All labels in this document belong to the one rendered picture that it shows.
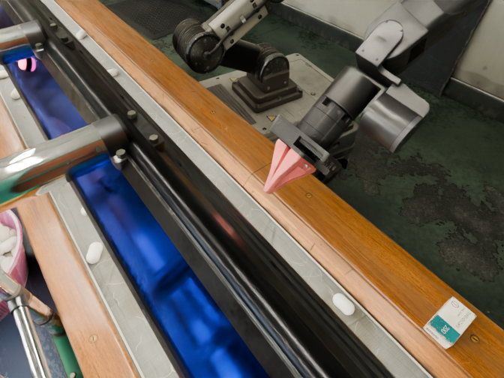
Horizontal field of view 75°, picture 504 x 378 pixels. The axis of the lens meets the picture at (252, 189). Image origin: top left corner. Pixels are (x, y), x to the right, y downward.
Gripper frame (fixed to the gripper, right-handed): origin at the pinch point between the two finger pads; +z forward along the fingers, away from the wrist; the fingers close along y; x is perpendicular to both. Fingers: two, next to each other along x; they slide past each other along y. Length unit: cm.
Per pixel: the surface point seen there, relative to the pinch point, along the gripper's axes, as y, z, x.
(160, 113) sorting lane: -41.8, 8.0, 10.3
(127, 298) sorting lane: -3.1, 26.5, -6.4
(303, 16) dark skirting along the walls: -175, -88, 179
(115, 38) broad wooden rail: -80, 3, 12
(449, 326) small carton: 28.0, -1.9, 10.3
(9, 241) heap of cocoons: -24.3, 35.8, -13.9
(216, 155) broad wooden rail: -20.7, 5.2, 11.0
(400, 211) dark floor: -6, -13, 123
